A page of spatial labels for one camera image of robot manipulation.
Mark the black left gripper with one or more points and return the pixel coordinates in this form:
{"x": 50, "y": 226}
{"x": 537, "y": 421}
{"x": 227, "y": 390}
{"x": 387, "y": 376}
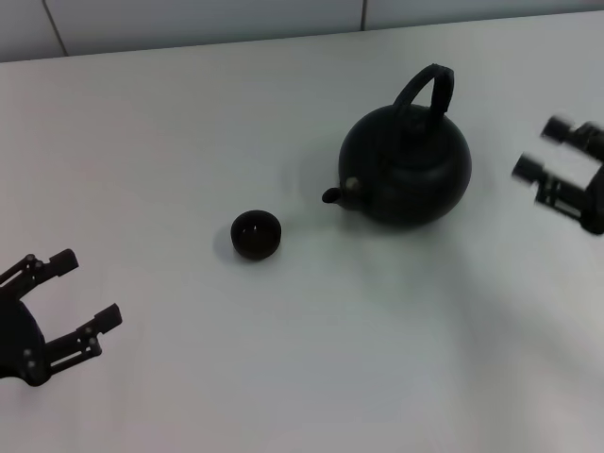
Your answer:
{"x": 21, "y": 344}

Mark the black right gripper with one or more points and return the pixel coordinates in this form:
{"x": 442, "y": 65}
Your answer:
{"x": 595, "y": 207}

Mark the black round teapot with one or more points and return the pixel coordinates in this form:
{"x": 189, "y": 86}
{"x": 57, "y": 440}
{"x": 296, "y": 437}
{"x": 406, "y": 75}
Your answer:
{"x": 406, "y": 189}

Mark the small black teacup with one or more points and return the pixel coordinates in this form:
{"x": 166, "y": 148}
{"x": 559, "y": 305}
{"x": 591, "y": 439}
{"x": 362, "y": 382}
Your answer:
{"x": 257, "y": 240}

